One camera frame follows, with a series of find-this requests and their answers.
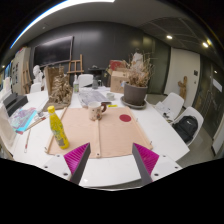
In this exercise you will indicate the white plaster bust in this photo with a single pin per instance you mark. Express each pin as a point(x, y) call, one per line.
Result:
point(37, 73)

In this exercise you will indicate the wooden easel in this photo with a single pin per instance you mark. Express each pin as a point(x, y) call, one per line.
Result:
point(76, 65)

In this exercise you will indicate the paint brushes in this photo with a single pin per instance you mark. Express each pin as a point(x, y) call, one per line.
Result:
point(35, 124)

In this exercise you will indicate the black wall screen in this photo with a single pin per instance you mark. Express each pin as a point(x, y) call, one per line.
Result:
point(53, 50)

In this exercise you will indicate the dark grey round saucer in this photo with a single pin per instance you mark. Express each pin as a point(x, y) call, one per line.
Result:
point(133, 106)

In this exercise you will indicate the white green bottle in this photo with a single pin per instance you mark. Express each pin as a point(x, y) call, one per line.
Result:
point(76, 86)

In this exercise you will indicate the white plaster figure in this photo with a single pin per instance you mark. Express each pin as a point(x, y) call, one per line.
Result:
point(137, 59)

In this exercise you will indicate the beige dotted mug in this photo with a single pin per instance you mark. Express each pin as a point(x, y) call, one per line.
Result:
point(94, 111)

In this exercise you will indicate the white plastic chair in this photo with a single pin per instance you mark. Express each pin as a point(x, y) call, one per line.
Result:
point(196, 115)
point(85, 80)
point(175, 100)
point(35, 87)

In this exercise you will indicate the small white cup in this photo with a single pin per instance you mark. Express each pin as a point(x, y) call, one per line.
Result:
point(110, 96)

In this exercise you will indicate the colourful flat book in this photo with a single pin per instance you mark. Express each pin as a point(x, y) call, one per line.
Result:
point(23, 120)

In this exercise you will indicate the white display board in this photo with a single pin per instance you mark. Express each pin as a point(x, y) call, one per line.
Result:
point(20, 66)

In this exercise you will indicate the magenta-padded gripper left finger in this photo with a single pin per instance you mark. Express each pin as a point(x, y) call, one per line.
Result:
point(76, 158)

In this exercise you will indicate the wooden figure statue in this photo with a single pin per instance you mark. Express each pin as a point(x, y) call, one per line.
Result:
point(182, 87)

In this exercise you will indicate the white papers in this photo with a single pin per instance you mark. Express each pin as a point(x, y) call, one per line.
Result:
point(163, 110)

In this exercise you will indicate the dried plant in grey pot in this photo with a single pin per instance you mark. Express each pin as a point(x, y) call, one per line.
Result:
point(135, 93)

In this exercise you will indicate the red box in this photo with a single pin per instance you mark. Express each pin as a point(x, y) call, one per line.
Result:
point(116, 65)

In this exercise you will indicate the open grey magazine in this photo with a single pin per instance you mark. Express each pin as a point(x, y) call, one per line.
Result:
point(91, 97)

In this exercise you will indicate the black backpack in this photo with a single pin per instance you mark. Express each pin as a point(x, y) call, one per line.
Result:
point(185, 128)

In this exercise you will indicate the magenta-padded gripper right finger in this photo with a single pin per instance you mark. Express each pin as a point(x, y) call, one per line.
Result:
point(146, 158)

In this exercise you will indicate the yellow drink bottle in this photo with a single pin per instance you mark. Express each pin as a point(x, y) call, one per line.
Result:
point(58, 130)

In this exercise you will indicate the flat round red coaster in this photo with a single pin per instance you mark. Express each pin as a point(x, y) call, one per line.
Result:
point(125, 118)

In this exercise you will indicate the long ceiling light strip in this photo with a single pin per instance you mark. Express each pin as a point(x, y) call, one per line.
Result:
point(50, 11)

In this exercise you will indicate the yellow marker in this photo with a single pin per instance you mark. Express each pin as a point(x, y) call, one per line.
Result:
point(112, 106)

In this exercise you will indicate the brown cardboard box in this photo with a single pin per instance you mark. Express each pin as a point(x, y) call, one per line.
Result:
point(117, 81)

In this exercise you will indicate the ceiling spot lights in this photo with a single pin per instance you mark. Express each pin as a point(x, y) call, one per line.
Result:
point(169, 37)

